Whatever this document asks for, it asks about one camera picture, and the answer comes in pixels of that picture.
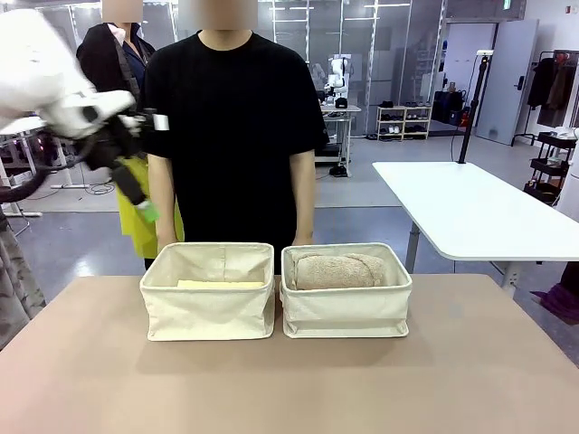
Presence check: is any large white table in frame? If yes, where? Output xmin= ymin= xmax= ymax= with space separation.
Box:
xmin=371 ymin=161 xmax=579 ymax=299

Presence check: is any white background desk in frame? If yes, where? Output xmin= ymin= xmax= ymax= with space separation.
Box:
xmin=314 ymin=102 xmax=363 ymax=178

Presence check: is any black tripod stand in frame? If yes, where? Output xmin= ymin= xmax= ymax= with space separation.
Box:
xmin=457 ymin=50 xmax=494 ymax=165

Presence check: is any person's right forearm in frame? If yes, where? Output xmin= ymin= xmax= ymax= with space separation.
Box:
xmin=147 ymin=153 xmax=178 ymax=248

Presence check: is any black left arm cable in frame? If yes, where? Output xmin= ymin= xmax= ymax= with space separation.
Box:
xmin=0 ymin=130 xmax=114 ymax=204

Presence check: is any black clothes rack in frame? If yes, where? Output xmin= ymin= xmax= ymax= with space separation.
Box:
xmin=510 ymin=49 xmax=579 ymax=148

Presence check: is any grey door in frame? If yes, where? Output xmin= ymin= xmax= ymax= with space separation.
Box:
xmin=477 ymin=18 xmax=539 ymax=146

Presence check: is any purple cloth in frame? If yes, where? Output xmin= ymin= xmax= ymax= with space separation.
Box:
xmin=531 ymin=261 xmax=579 ymax=326

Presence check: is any cream fabric basket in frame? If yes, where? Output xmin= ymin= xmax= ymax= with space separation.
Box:
xmin=139 ymin=242 xmax=276 ymax=343
xmin=279 ymin=242 xmax=413 ymax=339

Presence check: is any white shoe rack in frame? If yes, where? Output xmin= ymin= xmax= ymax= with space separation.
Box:
xmin=376 ymin=104 xmax=433 ymax=141

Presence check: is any person torso black t-shirt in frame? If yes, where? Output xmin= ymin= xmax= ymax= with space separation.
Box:
xmin=143 ymin=30 xmax=330 ymax=272

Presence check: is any black utility cart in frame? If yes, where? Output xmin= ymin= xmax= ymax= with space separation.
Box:
xmin=524 ymin=130 xmax=578 ymax=207

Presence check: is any yellow towel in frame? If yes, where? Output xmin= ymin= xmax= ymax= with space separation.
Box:
xmin=176 ymin=278 xmax=266 ymax=290

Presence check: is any person's left forearm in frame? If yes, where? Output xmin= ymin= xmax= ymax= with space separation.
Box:
xmin=289 ymin=147 xmax=317 ymax=248

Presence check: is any person with yellow apron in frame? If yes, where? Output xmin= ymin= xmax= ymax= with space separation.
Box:
xmin=76 ymin=0 xmax=185 ymax=272

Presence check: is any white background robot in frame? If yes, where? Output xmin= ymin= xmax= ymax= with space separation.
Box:
xmin=325 ymin=53 xmax=354 ymax=109

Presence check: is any beige towel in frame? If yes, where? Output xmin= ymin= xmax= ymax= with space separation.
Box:
xmin=290 ymin=251 xmax=389 ymax=291

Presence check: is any black bag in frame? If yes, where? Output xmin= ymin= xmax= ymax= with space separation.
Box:
xmin=432 ymin=89 xmax=468 ymax=127

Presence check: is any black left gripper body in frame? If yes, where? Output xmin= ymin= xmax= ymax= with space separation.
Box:
xmin=88 ymin=116 xmax=150 ymax=171

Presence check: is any grey hanging cloth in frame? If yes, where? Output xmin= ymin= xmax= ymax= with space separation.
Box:
xmin=0 ymin=212 xmax=46 ymax=352

